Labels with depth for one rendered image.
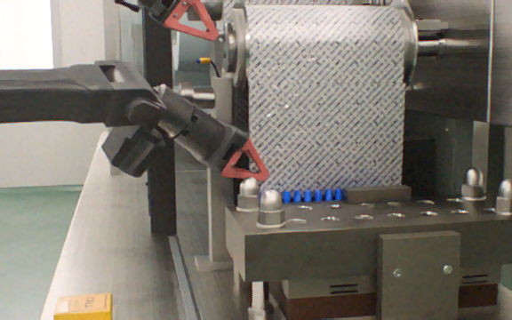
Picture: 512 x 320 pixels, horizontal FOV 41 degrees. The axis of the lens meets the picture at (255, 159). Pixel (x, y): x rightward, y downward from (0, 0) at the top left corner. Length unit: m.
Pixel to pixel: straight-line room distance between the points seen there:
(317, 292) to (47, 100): 0.40
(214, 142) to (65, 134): 5.68
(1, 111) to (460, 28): 0.66
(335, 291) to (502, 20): 0.42
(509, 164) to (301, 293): 0.57
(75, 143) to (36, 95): 5.78
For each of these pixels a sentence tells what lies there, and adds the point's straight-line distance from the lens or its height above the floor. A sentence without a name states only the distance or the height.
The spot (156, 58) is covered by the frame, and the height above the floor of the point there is 1.24.
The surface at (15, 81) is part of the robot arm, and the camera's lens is 0.82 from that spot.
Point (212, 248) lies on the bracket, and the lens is 1.09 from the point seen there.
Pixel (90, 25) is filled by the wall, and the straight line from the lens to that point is 6.54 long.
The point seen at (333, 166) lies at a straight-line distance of 1.02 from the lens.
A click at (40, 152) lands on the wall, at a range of 6.64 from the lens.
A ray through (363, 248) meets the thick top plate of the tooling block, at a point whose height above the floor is 1.00.
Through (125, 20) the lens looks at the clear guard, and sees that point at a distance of 2.00.
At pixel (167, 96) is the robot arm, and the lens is 0.91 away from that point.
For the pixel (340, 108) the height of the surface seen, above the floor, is 1.16.
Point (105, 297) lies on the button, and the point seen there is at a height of 0.92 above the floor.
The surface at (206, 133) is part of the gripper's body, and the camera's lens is 0.93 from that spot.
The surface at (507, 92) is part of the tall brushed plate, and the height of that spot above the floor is 1.19.
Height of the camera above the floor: 1.24
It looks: 9 degrees down
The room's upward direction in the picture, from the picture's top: 1 degrees counter-clockwise
